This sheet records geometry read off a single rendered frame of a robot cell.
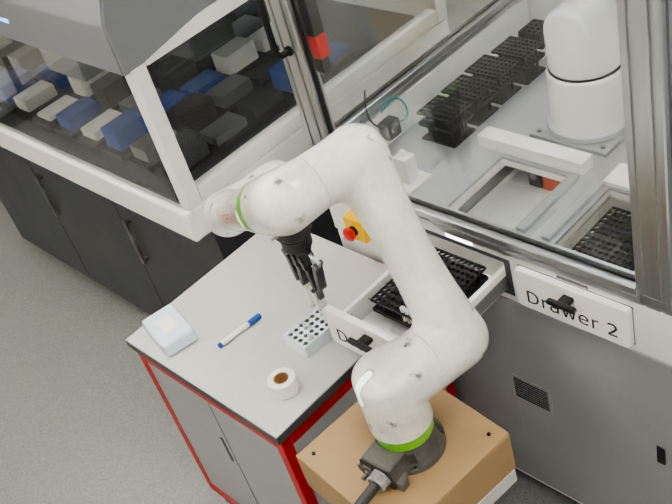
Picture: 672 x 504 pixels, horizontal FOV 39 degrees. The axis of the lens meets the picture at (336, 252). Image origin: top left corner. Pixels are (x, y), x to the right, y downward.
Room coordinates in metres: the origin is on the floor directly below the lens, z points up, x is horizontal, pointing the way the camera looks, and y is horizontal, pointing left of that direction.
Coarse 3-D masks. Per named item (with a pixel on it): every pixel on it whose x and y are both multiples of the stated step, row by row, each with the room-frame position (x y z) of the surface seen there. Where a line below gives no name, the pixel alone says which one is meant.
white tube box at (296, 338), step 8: (312, 312) 1.84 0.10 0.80; (304, 320) 1.82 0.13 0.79; (312, 320) 1.81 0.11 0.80; (320, 320) 1.80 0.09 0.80; (296, 328) 1.80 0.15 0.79; (312, 328) 1.78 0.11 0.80; (320, 328) 1.78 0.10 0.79; (328, 328) 1.77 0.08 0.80; (288, 336) 1.78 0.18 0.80; (296, 336) 1.78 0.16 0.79; (304, 336) 1.77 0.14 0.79; (320, 336) 1.75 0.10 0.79; (328, 336) 1.76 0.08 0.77; (288, 344) 1.78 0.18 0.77; (296, 344) 1.75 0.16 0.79; (304, 344) 1.75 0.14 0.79; (312, 344) 1.73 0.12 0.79; (320, 344) 1.75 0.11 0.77; (304, 352) 1.73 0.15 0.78; (312, 352) 1.73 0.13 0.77
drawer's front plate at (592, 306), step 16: (528, 272) 1.59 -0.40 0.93; (528, 288) 1.59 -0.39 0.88; (544, 288) 1.55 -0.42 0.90; (560, 288) 1.52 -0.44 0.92; (576, 288) 1.50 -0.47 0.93; (528, 304) 1.60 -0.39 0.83; (544, 304) 1.56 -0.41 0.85; (576, 304) 1.48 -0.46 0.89; (592, 304) 1.45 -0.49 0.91; (608, 304) 1.42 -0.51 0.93; (576, 320) 1.49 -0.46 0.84; (608, 320) 1.42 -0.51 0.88; (624, 320) 1.39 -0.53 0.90; (608, 336) 1.42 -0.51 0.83; (624, 336) 1.39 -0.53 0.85
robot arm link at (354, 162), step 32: (352, 128) 1.49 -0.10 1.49; (320, 160) 1.44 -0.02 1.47; (352, 160) 1.44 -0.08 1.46; (384, 160) 1.45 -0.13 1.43; (352, 192) 1.43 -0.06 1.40; (384, 192) 1.42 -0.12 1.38; (384, 224) 1.40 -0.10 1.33; (416, 224) 1.41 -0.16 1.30; (384, 256) 1.40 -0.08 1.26; (416, 256) 1.37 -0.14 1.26; (416, 288) 1.35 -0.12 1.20; (448, 288) 1.34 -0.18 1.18; (416, 320) 1.34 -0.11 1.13; (448, 320) 1.31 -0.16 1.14; (480, 320) 1.32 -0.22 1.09; (448, 352) 1.27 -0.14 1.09; (480, 352) 1.28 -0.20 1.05; (448, 384) 1.26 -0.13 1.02
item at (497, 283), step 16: (432, 240) 1.87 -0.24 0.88; (464, 256) 1.78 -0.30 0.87; (480, 256) 1.74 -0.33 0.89; (496, 272) 1.66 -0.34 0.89; (368, 288) 1.75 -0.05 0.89; (480, 288) 1.63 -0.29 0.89; (496, 288) 1.64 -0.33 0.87; (352, 304) 1.71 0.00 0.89; (368, 304) 1.73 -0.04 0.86; (480, 304) 1.60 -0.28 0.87; (368, 320) 1.70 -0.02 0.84; (384, 320) 1.69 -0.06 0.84
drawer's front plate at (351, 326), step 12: (324, 312) 1.69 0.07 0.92; (336, 312) 1.66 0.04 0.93; (336, 324) 1.66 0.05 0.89; (348, 324) 1.63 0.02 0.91; (360, 324) 1.60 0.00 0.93; (336, 336) 1.68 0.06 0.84; (348, 336) 1.64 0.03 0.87; (360, 336) 1.60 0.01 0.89; (372, 336) 1.56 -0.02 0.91; (384, 336) 1.54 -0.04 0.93
